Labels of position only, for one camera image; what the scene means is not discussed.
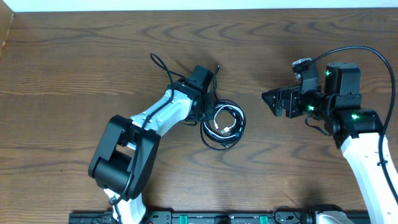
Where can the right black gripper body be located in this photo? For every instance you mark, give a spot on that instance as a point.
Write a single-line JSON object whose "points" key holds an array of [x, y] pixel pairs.
{"points": [[295, 105]]}

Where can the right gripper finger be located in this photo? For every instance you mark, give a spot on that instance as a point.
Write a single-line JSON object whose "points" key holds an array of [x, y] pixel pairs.
{"points": [[274, 107], [271, 95]]}

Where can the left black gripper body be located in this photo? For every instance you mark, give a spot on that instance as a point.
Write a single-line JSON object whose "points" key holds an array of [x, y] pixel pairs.
{"points": [[208, 112]]}

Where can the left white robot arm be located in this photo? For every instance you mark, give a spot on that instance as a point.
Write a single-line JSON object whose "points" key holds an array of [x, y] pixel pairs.
{"points": [[125, 156]]}

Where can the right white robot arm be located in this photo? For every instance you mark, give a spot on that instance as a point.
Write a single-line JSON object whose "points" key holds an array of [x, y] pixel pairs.
{"points": [[356, 131]]}

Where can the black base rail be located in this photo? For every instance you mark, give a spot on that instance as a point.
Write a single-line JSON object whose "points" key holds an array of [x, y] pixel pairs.
{"points": [[281, 216]]}

